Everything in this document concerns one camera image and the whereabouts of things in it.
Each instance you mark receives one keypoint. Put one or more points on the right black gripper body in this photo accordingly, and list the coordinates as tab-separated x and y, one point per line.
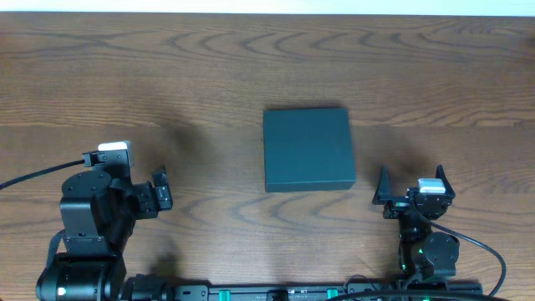
399	207

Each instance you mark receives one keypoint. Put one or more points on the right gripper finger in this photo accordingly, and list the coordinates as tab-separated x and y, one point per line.
440	174
382	193

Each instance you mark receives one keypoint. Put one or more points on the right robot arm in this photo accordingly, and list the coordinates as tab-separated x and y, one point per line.
424	255

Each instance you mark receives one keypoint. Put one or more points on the dark green box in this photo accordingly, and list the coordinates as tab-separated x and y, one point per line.
308	150

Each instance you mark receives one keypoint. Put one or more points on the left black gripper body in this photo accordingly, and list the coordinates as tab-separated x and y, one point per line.
162	192

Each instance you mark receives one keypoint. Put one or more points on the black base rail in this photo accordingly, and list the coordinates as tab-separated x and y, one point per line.
158	290

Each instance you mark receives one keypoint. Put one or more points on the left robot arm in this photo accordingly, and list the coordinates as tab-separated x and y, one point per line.
99	210

